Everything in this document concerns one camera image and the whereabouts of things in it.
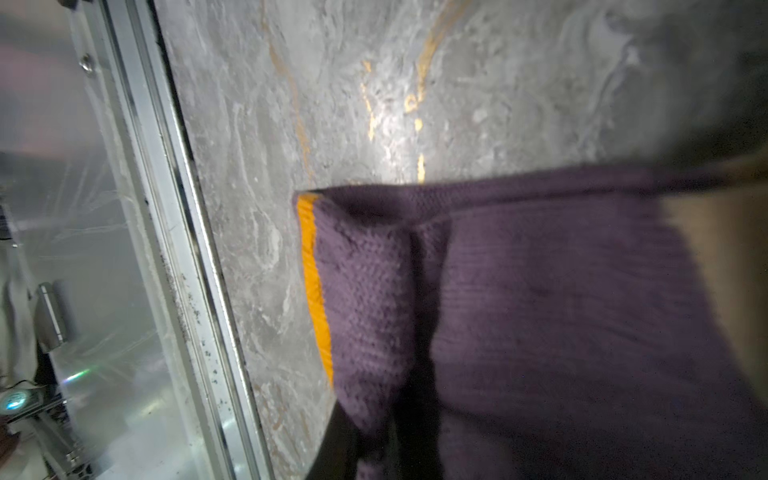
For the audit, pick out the aluminium front rail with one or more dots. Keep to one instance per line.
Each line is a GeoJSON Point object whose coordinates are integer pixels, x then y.
{"type": "Point", "coordinates": [205, 335]}

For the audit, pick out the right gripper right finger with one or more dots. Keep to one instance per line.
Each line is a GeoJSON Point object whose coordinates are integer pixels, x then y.
{"type": "Point", "coordinates": [412, 451]}

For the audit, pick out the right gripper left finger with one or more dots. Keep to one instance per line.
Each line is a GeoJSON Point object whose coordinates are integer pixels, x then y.
{"type": "Point", "coordinates": [337, 456]}

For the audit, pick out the purple striped sock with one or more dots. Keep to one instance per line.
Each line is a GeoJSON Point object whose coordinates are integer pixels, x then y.
{"type": "Point", "coordinates": [601, 322]}

